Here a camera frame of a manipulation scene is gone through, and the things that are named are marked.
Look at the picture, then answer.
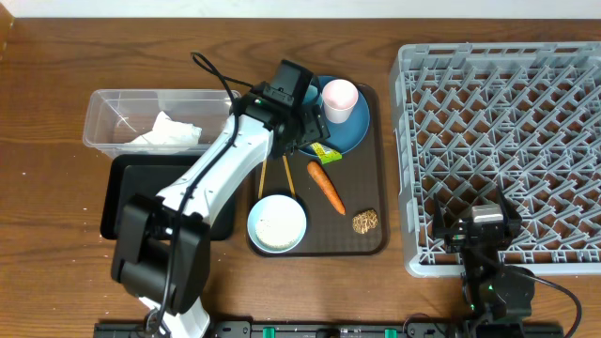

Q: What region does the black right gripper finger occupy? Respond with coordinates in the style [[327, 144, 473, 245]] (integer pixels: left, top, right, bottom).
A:
[[496, 187, 516, 219], [432, 193, 446, 238]]

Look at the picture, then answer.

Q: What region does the light blue cup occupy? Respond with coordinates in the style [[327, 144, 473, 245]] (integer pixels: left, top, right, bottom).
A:
[[302, 85, 323, 106]]

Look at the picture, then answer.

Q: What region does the green snack wrapper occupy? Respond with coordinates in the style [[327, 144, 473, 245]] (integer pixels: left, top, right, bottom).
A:
[[311, 143, 343, 164]]

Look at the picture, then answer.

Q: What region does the orange carrot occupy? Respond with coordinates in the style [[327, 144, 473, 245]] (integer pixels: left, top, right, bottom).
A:
[[307, 161, 346, 215]]

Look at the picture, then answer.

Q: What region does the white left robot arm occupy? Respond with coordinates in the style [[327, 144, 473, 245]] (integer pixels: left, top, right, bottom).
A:
[[111, 79, 328, 337]]

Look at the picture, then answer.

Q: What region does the grey dishwasher rack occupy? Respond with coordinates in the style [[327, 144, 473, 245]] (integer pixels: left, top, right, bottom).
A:
[[390, 41, 600, 278]]

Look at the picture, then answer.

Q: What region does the clear plastic waste bin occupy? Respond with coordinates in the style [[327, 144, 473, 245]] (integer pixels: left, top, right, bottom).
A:
[[83, 89, 232, 158]]

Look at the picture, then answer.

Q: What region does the right wooden chopstick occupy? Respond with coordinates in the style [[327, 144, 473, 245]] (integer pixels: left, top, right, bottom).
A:
[[282, 155, 297, 200]]

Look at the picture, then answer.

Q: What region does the dark blue plate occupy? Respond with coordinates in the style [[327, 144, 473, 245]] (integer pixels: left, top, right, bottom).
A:
[[321, 91, 371, 155]]

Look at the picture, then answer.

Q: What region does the pink cup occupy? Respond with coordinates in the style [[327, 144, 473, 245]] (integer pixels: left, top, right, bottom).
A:
[[322, 79, 359, 124]]

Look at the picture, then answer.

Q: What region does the brown walnut shell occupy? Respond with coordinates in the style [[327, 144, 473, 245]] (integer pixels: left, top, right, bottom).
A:
[[352, 209, 378, 235]]

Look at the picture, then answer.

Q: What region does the brown serving tray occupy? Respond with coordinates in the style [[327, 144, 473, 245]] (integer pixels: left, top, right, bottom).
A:
[[245, 83, 390, 258]]

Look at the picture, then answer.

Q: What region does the light blue bowl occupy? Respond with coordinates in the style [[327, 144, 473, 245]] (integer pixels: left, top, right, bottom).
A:
[[247, 194, 307, 254]]

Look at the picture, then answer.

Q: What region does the white crumpled tissue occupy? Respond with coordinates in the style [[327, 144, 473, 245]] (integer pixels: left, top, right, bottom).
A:
[[129, 111, 202, 146]]

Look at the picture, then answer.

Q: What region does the black plastic tray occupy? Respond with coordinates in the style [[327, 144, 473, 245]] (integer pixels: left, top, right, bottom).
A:
[[99, 153, 239, 242]]

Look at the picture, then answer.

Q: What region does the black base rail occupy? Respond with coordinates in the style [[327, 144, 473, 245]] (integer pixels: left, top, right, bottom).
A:
[[93, 319, 564, 338]]

